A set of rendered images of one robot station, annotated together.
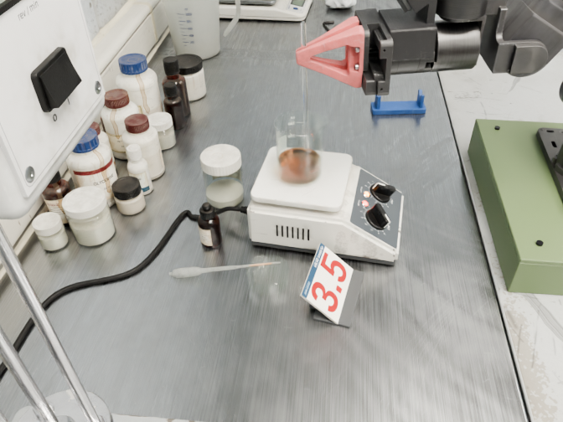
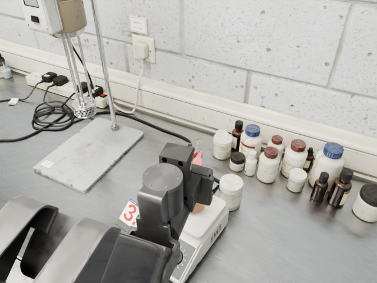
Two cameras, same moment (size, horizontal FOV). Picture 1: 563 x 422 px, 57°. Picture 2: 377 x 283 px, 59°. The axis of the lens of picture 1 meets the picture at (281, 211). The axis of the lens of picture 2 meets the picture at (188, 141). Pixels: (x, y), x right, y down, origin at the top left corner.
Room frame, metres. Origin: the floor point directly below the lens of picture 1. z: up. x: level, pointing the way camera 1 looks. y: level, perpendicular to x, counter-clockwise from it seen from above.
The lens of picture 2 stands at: (0.72, -0.50, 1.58)
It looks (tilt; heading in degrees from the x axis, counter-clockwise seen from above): 39 degrees down; 110
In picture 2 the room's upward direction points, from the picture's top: straight up
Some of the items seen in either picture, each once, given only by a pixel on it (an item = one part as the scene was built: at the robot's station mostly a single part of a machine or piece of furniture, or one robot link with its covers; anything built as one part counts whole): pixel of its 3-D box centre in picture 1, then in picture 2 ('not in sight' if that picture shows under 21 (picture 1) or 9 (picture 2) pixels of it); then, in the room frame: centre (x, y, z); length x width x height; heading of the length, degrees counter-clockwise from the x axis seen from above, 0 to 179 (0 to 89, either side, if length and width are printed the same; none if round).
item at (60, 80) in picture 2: not in sight; (58, 81); (-0.15, 0.41, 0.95); 0.07 x 0.04 x 0.02; 83
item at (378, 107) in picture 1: (399, 101); not in sight; (0.87, -0.23, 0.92); 0.10 x 0.03 x 0.04; 89
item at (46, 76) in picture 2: not in sight; (47, 78); (-0.20, 0.41, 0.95); 0.07 x 0.04 x 0.02; 83
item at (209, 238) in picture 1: (209, 223); not in sight; (0.53, 0.10, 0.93); 0.03 x 0.03 x 0.07
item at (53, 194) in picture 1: (58, 193); (237, 135); (0.59, 0.32, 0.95); 0.04 x 0.04 x 0.10
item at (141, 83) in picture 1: (139, 93); (327, 165); (0.85, 0.25, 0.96); 0.07 x 0.07 x 0.13
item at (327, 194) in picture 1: (303, 177); (192, 208); (0.56, -0.03, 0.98); 0.12 x 0.12 x 0.01; 76
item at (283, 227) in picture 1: (321, 203); (185, 228); (0.56, -0.06, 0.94); 0.22 x 0.13 x 0.08; 76
